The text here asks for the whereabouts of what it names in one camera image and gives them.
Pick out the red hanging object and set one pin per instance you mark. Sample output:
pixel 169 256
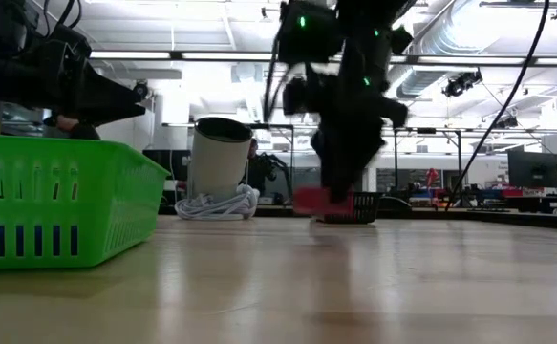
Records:
pixel 432 177

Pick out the black ceiling spotlight cluster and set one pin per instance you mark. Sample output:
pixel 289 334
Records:
pixel 462 83

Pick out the person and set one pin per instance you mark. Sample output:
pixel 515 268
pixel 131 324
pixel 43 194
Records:
pixel 84 131
pixel 259 172

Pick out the green plastic basket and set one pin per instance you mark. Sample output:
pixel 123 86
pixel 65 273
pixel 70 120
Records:
pixel 68 205

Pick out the black plastic basket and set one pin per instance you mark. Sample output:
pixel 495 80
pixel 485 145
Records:
pixel 366 208

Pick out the black table edge rail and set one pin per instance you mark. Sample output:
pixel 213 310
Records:
pixel 536 219

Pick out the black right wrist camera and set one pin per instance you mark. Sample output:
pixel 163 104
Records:
pixel 294 95

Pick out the black computer monitor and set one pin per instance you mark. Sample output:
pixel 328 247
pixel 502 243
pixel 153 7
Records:
pixel 533 169

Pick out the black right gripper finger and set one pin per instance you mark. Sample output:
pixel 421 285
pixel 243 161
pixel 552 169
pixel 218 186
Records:
pixel 349 167

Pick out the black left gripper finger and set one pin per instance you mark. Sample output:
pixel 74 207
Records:
pixel 106 107

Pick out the black metal table frame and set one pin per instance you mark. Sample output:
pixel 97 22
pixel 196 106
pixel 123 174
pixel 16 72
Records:
pixel 459 157

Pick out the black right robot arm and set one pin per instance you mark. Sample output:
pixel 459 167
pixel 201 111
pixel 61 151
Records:
pixel 311 33

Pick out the white cylindrical cup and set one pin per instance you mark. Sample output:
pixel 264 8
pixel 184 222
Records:
pixel 218 162

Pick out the black background robot arm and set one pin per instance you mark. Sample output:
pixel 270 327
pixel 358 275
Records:
pixel 278 167

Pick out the red multiport USB charger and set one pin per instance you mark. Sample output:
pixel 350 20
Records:
pixel 309 200

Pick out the silver ventilation duct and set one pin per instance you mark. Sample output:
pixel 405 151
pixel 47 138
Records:
pixel 421 81

